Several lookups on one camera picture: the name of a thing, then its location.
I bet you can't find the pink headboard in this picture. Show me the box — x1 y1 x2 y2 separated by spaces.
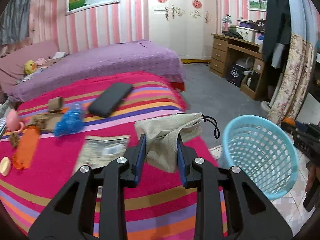
1 41 59 94

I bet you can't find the yellow duck plush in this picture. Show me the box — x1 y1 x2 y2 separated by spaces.
24 60 37 75

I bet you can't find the beige drawstring cloth bag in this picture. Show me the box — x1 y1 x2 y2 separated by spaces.
135 113 220 173

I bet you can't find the flat brown cardboard piece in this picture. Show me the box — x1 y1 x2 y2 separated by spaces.
41 113 64 132

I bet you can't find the wooden desk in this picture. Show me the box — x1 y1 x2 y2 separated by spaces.
209 34 266 101

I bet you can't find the pink cup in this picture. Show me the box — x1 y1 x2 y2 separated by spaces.
6 109 24 133

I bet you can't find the crumpled brown paper ball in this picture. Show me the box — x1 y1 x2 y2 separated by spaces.
27 114 48 130

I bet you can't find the striped pink blanket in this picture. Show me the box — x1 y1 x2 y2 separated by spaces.
0 71 229 240

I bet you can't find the black rectangular case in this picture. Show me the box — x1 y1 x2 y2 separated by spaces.
88 82 133 118

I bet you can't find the purple bedspread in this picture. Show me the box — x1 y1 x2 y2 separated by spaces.
1 40 184 102

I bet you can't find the cream round bowl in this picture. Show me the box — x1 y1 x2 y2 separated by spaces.
0 157 11 176

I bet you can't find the white wardrobe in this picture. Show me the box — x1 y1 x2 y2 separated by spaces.
148 0 217 60

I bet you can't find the black hanging coat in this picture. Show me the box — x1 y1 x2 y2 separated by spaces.
261 0 293 61

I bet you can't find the light blue plastic basket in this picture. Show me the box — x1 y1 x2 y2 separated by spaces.
218 115 298 200

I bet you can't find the grey curtain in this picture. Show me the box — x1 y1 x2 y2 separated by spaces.
1 0 31 45

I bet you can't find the black box under desk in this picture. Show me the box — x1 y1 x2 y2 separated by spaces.
226 64 246 87

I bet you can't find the floral beige curtain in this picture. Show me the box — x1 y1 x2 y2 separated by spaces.
267 33 314 125

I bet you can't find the blue crumpled plastic bag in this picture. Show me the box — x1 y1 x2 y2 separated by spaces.
53 103 85 137

